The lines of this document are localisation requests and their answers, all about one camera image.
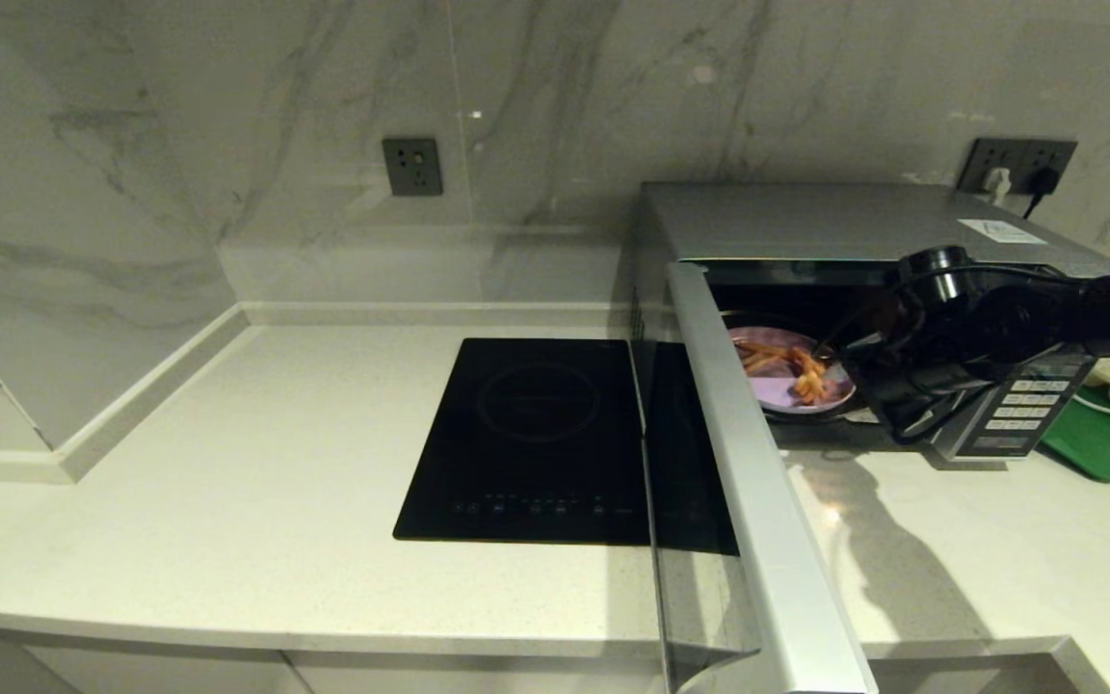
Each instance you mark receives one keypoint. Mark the green plastic tray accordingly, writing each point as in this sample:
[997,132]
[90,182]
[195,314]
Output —
[1104,443]

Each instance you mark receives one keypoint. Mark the white power plug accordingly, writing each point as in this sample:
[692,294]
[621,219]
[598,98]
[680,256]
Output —
[997,183]

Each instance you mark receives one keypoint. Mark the purple round plate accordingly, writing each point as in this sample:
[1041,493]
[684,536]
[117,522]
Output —
[777,386]

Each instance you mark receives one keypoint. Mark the white counter cabinet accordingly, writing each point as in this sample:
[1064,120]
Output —
[324,670]

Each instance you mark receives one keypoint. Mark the black power plug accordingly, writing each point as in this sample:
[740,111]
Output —
[1043,179]

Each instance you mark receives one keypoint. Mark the black induction cooktop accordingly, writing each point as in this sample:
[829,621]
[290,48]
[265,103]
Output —
[526,434]

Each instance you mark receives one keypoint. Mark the orange french fries heap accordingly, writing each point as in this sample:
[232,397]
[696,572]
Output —
[791,364]

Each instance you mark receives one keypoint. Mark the silver microwave oven body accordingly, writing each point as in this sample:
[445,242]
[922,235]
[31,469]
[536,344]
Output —
[806,217]

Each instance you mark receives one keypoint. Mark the grey double wall socket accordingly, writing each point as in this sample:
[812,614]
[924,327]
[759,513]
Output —
[1017,152]

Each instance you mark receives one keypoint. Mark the grey single wall socket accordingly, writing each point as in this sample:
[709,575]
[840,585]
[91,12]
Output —
[411,166]

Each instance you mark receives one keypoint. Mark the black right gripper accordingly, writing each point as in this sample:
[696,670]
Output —
[921,395]

